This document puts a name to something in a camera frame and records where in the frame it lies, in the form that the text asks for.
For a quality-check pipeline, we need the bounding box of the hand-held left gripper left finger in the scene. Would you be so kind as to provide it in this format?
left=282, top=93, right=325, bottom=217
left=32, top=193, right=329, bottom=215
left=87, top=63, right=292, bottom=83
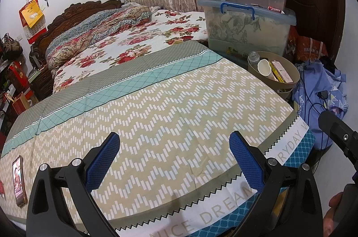
left=26, top=132, right=121, bottom=237

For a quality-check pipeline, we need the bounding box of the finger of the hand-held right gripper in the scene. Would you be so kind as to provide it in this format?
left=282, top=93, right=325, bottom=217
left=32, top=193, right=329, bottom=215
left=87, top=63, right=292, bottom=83
left=318, top=110, right=358, bottom=179

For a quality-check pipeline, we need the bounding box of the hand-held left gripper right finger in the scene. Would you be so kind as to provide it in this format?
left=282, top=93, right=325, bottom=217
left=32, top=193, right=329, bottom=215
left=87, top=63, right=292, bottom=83
left=229, top=131, right=323, bottom=237

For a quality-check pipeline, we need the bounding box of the beige round bin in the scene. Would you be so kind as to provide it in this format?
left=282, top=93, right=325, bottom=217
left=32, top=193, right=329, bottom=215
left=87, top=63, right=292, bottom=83
left=247, top=51, right=301, bottom=94

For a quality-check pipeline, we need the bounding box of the yellow and pink box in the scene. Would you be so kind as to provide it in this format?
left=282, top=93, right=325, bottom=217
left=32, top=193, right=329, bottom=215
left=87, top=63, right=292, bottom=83
left=269, top=60, right=293, bottom=84

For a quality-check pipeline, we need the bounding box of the pink paper cup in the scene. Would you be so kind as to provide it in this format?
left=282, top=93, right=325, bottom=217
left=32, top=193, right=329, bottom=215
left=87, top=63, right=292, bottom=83
left=257, top=58, right=271, bottom=77

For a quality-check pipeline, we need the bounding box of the person's right hand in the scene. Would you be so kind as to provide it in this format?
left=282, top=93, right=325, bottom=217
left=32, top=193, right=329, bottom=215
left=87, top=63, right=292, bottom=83
left=324, top=192, right=344, bottom=237

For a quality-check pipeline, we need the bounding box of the blue printed cloth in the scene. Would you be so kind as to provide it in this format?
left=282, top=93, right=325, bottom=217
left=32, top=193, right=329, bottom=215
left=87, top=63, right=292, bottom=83
left=292, top=58, right=349, bottom=148

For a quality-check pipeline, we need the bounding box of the smartphone in brown case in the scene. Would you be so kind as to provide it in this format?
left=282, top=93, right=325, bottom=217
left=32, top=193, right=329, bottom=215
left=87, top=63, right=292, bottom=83
left=12, top=155, right=28, bottom=208

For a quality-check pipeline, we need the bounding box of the dark wooden nightstand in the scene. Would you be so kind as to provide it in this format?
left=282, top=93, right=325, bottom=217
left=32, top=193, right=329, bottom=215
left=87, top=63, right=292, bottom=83
left=27, top=68, right=54, bottom=101

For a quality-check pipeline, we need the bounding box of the orange bag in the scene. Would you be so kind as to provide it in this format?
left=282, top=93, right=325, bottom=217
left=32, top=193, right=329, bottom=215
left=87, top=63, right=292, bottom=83
left=288, top=26, right=330, bottom=64

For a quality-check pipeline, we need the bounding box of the red paper bag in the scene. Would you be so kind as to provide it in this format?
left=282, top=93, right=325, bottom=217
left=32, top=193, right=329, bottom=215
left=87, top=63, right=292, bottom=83
left=12, top=91, right=32, bottom=116

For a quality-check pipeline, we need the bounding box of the white floral bedsheet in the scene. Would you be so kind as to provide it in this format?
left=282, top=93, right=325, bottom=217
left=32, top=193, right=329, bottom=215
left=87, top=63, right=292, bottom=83
left=52, top=10, right=209, bottom=95

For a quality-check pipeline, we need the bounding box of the folded floral quilt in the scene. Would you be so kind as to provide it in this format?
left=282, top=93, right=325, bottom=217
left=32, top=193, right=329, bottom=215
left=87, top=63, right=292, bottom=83
left=46, top=4, right=153, bottom=70

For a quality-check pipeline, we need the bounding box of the red packet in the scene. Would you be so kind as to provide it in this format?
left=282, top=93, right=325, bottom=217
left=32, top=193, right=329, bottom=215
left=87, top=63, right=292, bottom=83
left=267, top=5, right=286, bottom=14

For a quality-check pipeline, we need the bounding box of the brown handbag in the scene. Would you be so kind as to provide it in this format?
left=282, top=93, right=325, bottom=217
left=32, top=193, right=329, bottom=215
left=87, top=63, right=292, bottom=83
left=0, top=33, right=23, bottom=62

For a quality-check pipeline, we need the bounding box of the carved wooden headboard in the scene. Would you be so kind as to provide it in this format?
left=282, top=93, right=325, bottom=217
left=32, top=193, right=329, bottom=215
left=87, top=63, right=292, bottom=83
left=29, top=0, right=126, bottom=64

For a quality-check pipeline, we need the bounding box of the black cable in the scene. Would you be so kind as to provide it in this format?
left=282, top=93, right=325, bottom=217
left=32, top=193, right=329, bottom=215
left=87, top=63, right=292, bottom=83
left=303, top=66, right=335, bottom=152

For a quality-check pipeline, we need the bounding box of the clear storage box blue handle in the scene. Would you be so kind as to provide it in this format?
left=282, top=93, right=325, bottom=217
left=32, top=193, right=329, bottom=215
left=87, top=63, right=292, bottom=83
left=196, top=0, right=296, bottom=64

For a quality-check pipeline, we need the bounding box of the red and yellow wall calendar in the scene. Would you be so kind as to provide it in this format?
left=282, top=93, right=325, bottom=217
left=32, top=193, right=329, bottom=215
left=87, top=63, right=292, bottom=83
left=19, top=0, right=47, bottom=44

